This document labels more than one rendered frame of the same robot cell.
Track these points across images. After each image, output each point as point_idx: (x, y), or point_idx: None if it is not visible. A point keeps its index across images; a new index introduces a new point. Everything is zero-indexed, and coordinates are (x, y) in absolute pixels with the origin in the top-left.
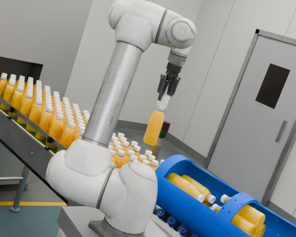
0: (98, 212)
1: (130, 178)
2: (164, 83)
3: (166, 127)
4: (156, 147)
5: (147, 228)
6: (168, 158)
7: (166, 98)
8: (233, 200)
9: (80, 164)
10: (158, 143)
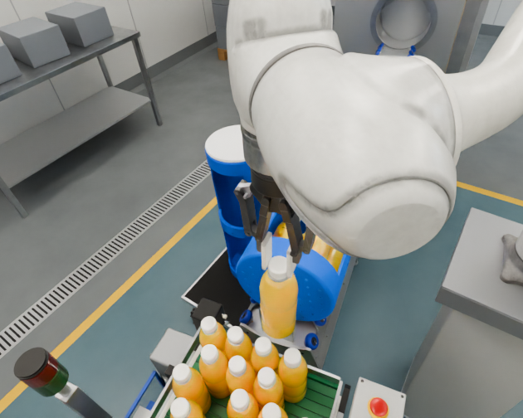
0: None
1: None
2: (295, 223)
3: (52, 357)
4: (77, 394)
5: (477, 253)
6: (311, 269)
7: (269, 245)
8: None
9: None
10: (69, 389)
